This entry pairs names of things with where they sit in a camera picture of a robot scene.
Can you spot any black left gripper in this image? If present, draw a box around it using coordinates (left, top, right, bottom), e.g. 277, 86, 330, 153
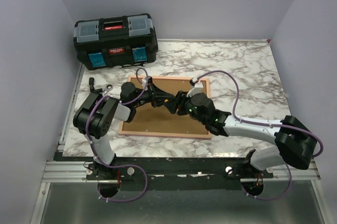
132, 83, 174, 108

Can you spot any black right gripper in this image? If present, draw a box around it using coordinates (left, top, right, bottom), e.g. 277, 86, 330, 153
164, 90, 207, 125

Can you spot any pink picture frame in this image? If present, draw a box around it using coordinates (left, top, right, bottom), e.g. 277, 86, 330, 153
118, 76, 212, 140

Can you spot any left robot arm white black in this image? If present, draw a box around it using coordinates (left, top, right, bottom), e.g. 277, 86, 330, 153
73, 78, 179, 179

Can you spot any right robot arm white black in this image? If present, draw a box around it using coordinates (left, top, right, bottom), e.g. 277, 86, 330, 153
164, 92, 317, 178

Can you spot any silver ratchet wrench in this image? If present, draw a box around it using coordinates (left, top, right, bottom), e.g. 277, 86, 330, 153
102, 84, 113, 96

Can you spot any black plastic toolbox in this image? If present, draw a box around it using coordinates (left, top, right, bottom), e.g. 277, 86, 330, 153
73, 13, 158, 71

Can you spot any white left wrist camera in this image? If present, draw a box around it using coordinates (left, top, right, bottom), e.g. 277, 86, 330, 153
141, 76, 152, 84

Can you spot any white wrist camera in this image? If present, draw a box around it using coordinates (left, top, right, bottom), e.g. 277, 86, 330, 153
141, 76, 152, 84
186, 77, 203, 98

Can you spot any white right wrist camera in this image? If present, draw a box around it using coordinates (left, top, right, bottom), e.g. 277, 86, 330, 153
186, 77, 203, 98

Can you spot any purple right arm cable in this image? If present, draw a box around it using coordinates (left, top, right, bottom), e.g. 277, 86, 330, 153
190, 70, 324, 200

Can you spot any black mounting base plate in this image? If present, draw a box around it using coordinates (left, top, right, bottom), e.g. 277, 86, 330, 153
86, 157, 273, 191

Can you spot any black T-handle tool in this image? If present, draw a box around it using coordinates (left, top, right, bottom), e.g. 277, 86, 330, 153
88, 77, 103, 93

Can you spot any aluminium rail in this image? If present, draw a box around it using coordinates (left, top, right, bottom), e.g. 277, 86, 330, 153
42, 160, 92, 182

